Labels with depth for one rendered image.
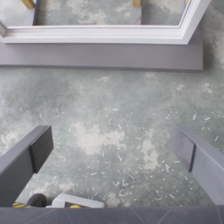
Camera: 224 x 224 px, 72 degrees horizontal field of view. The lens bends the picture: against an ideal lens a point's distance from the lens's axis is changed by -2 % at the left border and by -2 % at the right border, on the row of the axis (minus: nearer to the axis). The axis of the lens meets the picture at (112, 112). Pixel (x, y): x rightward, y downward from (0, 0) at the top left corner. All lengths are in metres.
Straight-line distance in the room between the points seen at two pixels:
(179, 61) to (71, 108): 0.69
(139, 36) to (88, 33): 0.30
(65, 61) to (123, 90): 0.39
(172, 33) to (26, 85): 0.95
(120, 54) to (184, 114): 0.51
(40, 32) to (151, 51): 0.68
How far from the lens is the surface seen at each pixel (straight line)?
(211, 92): 1.07
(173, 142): 0.17
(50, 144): 0.17
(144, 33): 0.99
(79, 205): 0.90
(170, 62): 0.98
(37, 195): 1.02
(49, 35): 1.10
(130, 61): 0.96
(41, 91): 1.10
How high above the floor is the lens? 0.92
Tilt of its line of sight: 81 degrees down
